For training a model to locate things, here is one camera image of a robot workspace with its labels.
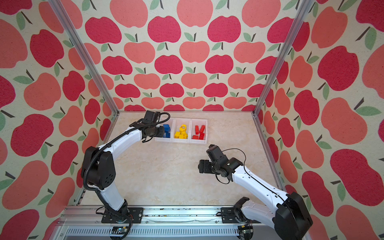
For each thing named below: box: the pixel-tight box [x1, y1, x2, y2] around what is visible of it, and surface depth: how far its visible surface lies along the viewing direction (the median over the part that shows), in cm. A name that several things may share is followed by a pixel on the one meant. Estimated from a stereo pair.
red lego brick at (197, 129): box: [195, 125, 200, 135], surface depth 110 cm
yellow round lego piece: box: [179, 124, 187, 133], surface depth 110 cm
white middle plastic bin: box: [172, 118, 192, 143], surface depth 103 cm
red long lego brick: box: [199, 125, 206, 140], surface depth 110 cm
